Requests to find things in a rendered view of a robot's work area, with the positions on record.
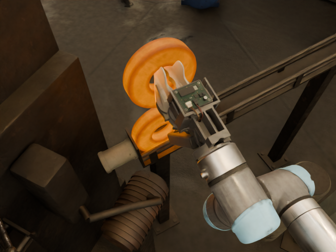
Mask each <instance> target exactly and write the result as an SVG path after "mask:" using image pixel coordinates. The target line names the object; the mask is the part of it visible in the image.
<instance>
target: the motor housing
mask: <svg viewBox="0 0 336 252"><path fill-rule="evenodd" d="M168 192H169V188H168V187H167V183H166V182H165V181H164V180H163V179H162V178H161V177H160V176H159V175H157V174H155V173H153V172H151V171H148V170H141V171H140V170H139V171H136V172H135V174H133V175H132V176H131V178H130V180H129V181H128V183H127V184H126V186H125V188H124V189H123V192H121V194H120V196H119V197H118V198H117V201H116V202H115V203H114V206H113V207H112V208H115V207H118V206H122V205H125V204H129V203H134V202H139V201H144V200H147V195H148V194H149V195H153V196H157V197H161V198H163V202H162V204H160V205H155V206H150V207H145V208H140V209H135V210H131V211H127V212H123V213H120V214H117V215H114V216H111V217H107V218H105V219H106V220H104V221H103V222H102V224H103V225H102V227H101V228H100V229H101V230H102V231H103V233H102V236H103V237H104V238H105V239H106V240H108V241H109V242H111V243H112V244H114V245H115V246H117V247H119V248H121V250H122V252H156V250H155V243H154V236H153V230H152V225H153V222H154V221H155V219H156V217H157V216H158V212H160V210H161V207H162V206H163V203H164V202H165V200H166V198H167V197H168Z"/></svg>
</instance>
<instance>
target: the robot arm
mask: <svg viewBox="0 0 336 252"><path fill-rule="evenodd" d="M166 76H167V77H166ZM167 78H168V80H169V81H170V82H171V83H172V84H173V85H174V90H173V89H172V88H171V87H170V86H169V85H168V83H167ZM207 85H208V87H209V89H210V90H211V92H212V93H213V95H214V98H213V99H212V97H211V95H210V94H209V92H208V90H207V89H206V87H207ZM154 93H155V104H156V107H157V109H158V111H159V113H160V114H161V115H162V116H163V118H164V121H165V122H167V121H169V123H170V124H171V125H172V126H173V127H172V129H173V130H174V131H172V132H170V133H168V134H167V136H168V139H169V142H170V144H172V145H176V146H180V147H184V148H188V149H193V150H194V149H196V148H198V149H197V150H196V151H194V153H193V154H192V155H193V157H194V159H195V160H196V161H198V162H197V166H198V167H199V169H200V171H201V174H200V177H201V178H202V179H205V180H206V182H207V183H208V186H209V188H210V190H211V192H212V193H211V194H210V195H209V196H208V198H207V199H206V201H205V202H204V205H203V216H204V218H205V220H206V222H207V223H208V224H209V225H210V226H211V227H213V228H215V229H218V230H221V231H228V230H232V232H233V233H235V234H236V236H237V238H238V239H239V241H240V242H241V243H243V244H250V243H253V242H256V241H258V240H260V239H262V238H264V237H266V236H268V235H269V234H271V233H272V232H274V231H275V230H276V229H277V228H278V227H279V225H280V222H281V221H282V223H283V224H284V226H285V227H286V229H287V230H288V231H289V233H290V234H291V236H292V237H293V238H294V240H295V241H296V243H297V244H298V246H299V247H300V248H301V250H302V251H303V252H336V224H335V223H334V222H333V221H332V220H331V218H330V217H329V216H328V215H327V214H326V213H325V211H324V210H323V209H322V208H321V207H320V205H319V204H318V203H317V202H316V201H315V199H314V198H313V197H312V196H313V195H314V193H315V184H314V181H313V180H311V175H310V174H309V173H308V172H307V171H306V170H305V169H304V168H303V167H301V166H299V165H290V166H287V167H284V168H277V169H275V170H274V171H272V172H269V173H266V174H263V175H261V176H258V177H255V176H254V174H253V172H252V171H251V169H250V167H249V166H248V164H247V163H246V160H245V159H244V157H243V156H242V154H241V152H240V151H239V149H238V147H237V146H236V144H235V143H233V142H232V140H231V139H230V136H231V135H230V133H229V131H228V130H227V128H226V127H225V125H224V123H223V122H222V120H221V118H220V117H219V115H218V114H217V112H216V108H217V107H218V105H219V103H220V102H221V101H220V99H219V98H218V96H217V95H216V93H215V91H214V90H213V88H212V87H211V85H210V83H209V82H208V80H207V79H206V77H204V78H203V81H202V82H201V80H196V81H194V82H189V81H187V79H186V77H185V70H184V66H183V64H182V63H181V62H180V61H179V60H178V61H176V62H175V64H174V65H173V66H165V67H162V66H161V67H160V68H159V70H157V71H156V72H155V73H154Z"/></svg>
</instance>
